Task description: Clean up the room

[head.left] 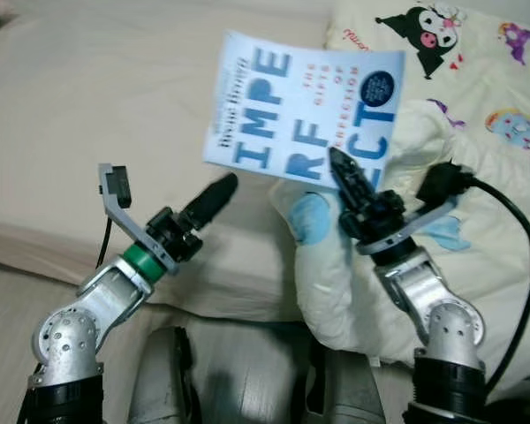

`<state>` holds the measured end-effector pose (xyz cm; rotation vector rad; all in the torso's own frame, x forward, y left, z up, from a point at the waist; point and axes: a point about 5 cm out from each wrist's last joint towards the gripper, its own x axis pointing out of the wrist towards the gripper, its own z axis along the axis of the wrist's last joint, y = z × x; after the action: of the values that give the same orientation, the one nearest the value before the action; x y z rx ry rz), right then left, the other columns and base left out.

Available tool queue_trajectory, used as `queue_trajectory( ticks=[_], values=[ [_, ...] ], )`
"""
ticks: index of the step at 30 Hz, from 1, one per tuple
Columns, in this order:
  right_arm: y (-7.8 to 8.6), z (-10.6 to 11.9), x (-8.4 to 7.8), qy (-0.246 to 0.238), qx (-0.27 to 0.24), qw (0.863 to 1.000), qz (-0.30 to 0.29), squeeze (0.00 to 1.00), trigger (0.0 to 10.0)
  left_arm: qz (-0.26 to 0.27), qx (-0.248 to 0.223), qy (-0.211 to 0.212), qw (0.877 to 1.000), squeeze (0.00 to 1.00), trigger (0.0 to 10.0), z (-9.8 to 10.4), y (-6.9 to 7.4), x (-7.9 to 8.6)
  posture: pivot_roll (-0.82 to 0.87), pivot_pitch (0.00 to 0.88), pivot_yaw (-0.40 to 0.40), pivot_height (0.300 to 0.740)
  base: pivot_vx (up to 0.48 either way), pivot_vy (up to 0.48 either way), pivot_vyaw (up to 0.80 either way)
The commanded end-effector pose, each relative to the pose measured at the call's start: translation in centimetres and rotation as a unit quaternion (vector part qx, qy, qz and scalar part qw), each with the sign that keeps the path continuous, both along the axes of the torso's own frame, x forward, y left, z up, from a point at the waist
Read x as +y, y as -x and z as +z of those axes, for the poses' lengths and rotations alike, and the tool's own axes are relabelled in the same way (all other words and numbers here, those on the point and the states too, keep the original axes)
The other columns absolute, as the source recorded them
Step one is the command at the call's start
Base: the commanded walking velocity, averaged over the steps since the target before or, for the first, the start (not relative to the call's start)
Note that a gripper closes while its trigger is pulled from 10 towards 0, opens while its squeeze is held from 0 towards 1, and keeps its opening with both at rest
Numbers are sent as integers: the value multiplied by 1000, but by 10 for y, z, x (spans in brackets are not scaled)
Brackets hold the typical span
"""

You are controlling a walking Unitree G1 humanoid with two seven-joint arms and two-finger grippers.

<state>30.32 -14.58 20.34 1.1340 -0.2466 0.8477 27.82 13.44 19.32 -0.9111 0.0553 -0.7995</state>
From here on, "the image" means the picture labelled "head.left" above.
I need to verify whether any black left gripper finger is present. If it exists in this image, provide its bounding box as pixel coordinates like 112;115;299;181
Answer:
184;173;239;232

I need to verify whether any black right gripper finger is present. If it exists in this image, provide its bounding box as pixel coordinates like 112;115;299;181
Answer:
329;148;376;213

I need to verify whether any light blue white book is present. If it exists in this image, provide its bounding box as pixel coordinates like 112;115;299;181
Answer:
201;31;405;191

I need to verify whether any cream cartoon print blanket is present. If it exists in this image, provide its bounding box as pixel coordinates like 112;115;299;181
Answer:
278;0;530;367

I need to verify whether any grey robot left leg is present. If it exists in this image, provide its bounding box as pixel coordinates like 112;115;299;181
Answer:
128;327;200;424

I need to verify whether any grey robot leg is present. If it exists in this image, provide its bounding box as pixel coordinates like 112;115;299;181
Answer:
305;340;385;424
128;327;200;424

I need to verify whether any cream mattress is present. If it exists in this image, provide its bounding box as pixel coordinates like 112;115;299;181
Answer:
0;0;530;323

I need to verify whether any grey robot right leg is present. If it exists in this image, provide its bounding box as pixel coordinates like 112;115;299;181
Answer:
305;340;385;424

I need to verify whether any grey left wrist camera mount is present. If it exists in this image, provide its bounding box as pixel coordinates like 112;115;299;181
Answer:
99;163;178;275

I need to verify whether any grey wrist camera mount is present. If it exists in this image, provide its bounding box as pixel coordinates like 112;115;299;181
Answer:
99;163;178;275
358;163;473;257

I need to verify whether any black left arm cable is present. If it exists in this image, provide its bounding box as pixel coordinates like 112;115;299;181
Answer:
95;216;114;266

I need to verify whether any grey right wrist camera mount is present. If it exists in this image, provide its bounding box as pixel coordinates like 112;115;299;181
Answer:
358;163;473;257

